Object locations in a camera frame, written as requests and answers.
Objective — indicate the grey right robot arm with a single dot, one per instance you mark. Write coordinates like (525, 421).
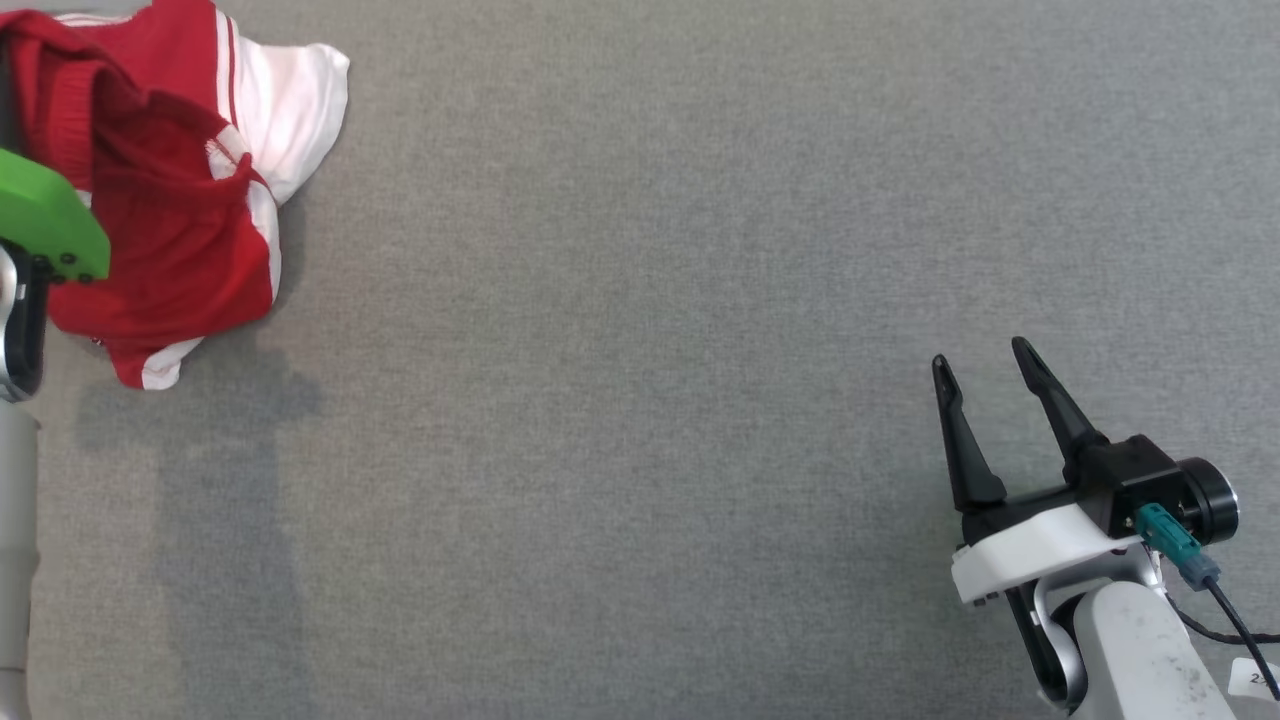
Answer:
(1140, 650)

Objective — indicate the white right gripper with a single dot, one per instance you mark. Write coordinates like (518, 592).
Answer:
(1030, 550)

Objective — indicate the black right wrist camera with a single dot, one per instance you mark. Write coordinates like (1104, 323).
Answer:
(1130, 480)

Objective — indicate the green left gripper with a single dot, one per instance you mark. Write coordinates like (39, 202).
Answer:
(50, 220)

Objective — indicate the red white basketball jersey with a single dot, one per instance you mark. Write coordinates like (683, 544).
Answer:
(290, 100)

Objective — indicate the white paper label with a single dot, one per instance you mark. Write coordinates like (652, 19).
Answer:
(1255, 678)

